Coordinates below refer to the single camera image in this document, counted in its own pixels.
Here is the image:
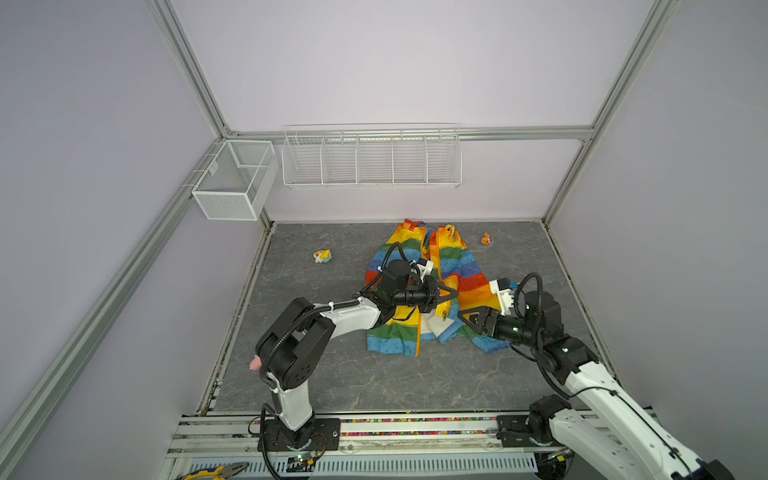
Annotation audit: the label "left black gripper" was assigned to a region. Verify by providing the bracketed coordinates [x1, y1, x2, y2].
[393, 276, 458, 313]

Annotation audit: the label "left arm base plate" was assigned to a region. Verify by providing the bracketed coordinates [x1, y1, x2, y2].
[258, 417, 341, 452]

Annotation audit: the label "white mesh box basket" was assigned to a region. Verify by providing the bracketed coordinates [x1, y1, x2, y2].
[192, 140, 279, 221]

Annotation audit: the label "rainbow striped jacket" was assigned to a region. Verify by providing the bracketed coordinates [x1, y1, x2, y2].
[365, 220, 508, 357]

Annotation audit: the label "yellow handled pliers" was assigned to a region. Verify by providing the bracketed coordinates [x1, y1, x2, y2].
[177, 462, 249, 480]

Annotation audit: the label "white slotted cable duct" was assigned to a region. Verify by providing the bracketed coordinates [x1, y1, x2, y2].
[191, 453, 539, 478]

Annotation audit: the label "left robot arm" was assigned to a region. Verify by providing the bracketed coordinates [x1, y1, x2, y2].
[249, 242, 459, 450]

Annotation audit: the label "pink small toy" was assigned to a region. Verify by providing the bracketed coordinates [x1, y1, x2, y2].
[249, 355, 262, 371]

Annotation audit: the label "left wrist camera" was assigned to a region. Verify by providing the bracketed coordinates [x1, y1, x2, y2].
[413, 258, 434, 280]

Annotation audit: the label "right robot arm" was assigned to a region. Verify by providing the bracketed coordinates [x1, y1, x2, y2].
[458, 273, 733, 479]

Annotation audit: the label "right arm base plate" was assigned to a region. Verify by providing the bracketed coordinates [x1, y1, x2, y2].
[496, 414, 564, 448]

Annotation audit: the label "white wire shelf basket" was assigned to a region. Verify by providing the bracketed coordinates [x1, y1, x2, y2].
[282, 123, 463, 189]

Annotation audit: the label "yellow white small toy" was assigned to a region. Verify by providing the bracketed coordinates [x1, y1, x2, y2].
[313, 249, 332, 264]

